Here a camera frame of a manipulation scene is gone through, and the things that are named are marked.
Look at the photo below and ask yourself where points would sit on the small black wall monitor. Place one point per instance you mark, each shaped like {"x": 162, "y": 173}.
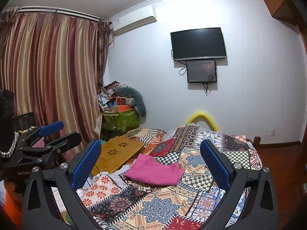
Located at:
{"x": 201, "y": 71}

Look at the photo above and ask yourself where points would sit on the pink pants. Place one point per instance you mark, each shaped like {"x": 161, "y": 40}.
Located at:
{"x": 147, "y": 170}

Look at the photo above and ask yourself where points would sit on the green storage bag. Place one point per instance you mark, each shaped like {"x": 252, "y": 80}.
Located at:
{"x": 120, "y": 122}

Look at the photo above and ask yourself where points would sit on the yellow curved headboard tube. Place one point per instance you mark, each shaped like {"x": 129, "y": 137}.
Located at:
{"x": 202, "y": 116}

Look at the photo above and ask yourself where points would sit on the wooden lap desk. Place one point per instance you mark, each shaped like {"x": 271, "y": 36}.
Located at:
{"x": 115, "y": 153}

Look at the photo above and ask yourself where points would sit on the orange sleeve forearm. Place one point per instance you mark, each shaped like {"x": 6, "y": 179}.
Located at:
{"x": 11, "y": 201}

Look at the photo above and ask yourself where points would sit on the striped brown curtain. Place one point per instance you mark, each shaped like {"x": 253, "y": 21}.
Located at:
{"x": 55, "y": 64}

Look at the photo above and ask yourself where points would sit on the wooden wardrobe with hearts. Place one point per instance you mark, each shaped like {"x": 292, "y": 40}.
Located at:
{"x": 286, "y": 12}

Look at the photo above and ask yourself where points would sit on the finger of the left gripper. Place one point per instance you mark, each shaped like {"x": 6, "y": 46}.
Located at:
{"x": 51, "y": 129}
{"x": 56, "y": 148}

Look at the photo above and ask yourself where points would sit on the grey plush toy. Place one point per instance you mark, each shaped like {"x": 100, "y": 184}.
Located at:
{"x": 136, "y": 99}

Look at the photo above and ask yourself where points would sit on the patchwork patterned bedspread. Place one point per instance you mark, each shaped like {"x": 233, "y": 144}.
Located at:
{"x": 117, "y": 202}

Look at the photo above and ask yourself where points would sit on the white air conditioner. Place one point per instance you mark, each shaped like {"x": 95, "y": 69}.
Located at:
{"x": 134, "y": 19}

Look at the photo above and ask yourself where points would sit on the white wall socket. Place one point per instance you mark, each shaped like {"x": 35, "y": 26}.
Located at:
{"x": 272, "y": 132}

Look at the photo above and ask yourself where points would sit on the black wall television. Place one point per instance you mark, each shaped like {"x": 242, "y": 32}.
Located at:
{"x": 206, "y": 43}

